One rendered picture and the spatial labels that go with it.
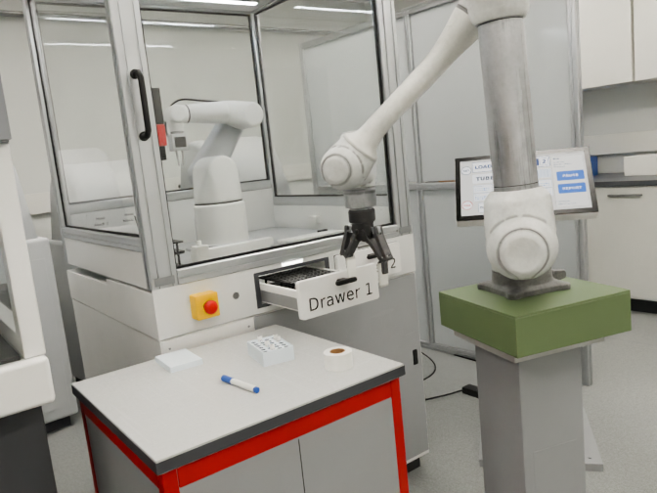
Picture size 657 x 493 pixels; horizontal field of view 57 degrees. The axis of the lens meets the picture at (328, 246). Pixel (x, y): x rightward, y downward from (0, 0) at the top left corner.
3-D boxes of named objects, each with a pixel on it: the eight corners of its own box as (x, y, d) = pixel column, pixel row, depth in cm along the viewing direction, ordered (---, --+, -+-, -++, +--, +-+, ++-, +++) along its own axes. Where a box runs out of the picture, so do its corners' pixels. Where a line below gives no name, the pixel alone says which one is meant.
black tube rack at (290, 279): (344, 292, 191) (342, 272, 190) (298, 305, 181) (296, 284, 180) (304, 285, 208) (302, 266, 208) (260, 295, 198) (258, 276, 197)
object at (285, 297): (371, 293, 187) (369, 274, 186) (303, 313, 172) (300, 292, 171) (298, 280, 219) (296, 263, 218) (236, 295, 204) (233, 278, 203)
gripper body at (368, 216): (381, 206, 167) (383, 240, 169) (361, 205, 174) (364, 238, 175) (360, 210, 163) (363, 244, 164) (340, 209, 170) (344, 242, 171)
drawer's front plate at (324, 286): (379, 297, 187) (376, 263, 185) (302, 321, 170) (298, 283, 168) (375, 297, 188) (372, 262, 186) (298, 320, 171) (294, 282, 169)
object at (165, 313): (416, 270, 230) (413, 233, 228) (159, 340, 171) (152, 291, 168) (281, 252, 306) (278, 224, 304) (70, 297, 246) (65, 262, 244)
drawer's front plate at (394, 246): (402, 271, 223) (399, 242, 222) (340, 288, 206) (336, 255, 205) (398, 270, 225) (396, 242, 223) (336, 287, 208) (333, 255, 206)
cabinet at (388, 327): (434, 466, 243) (418, 270, 231) (197, 596, 182) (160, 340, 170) (300, 402, 319) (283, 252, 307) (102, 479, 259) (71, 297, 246)
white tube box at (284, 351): (294, 359, 156) (292, 345, 155) (264, 367, 152) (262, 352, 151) (277, 347, 167) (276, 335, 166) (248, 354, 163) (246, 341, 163)
